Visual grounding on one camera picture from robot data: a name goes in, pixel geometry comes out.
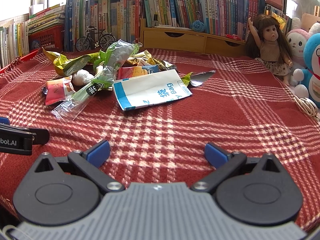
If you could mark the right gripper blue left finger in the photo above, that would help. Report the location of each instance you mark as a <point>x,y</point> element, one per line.
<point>87,163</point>

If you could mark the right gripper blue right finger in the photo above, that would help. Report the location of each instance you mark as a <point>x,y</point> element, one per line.
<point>226,165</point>

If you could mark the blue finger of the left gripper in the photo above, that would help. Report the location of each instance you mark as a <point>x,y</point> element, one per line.
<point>4,120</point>

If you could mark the clear plastic green bag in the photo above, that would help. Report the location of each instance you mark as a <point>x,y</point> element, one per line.
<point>71,108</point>

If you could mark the orange red snack packet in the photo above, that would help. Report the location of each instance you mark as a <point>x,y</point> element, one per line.
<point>59,90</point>

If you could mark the silver yellow torn wrapper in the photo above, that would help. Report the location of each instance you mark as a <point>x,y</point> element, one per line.
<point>197,79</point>

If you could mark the white tissue ball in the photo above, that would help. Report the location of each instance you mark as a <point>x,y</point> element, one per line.
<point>81,78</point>

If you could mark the gold yellow snack wrapper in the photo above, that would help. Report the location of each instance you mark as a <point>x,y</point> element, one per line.
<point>64,66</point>

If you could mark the white blue paper bag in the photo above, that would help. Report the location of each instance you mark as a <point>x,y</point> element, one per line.
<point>148,90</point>

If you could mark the green white wrapper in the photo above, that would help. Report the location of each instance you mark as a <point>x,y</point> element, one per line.
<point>116,54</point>

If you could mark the orange gold foil wrapper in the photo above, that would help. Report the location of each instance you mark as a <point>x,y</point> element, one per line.
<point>128,72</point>

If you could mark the stack of flat books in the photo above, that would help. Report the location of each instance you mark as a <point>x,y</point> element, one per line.
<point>47,18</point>

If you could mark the row of upright books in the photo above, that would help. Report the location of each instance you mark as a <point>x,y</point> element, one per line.
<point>121,18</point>

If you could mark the books on wooden organizer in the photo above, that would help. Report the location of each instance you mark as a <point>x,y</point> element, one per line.
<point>227,18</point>

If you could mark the red plaid tablecloth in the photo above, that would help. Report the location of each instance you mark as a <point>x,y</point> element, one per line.
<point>242,107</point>

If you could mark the red plastic crate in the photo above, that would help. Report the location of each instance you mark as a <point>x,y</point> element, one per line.
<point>51,39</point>

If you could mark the miniature black bicycle model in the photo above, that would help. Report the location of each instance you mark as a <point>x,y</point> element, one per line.
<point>94,38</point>

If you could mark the blue Doraemon plush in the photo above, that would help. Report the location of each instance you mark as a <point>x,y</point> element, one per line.
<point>309,82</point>

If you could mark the brown haired doll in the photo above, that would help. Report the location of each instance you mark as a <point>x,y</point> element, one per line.
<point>267,44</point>

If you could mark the wooden drawer desk organizer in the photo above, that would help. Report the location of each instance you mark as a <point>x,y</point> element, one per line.
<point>191,41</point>

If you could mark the blue yarn rose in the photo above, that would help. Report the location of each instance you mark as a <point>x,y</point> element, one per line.
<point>198,26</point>

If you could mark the pink white bunny plush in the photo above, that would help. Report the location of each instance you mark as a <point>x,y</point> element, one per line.
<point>297,39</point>

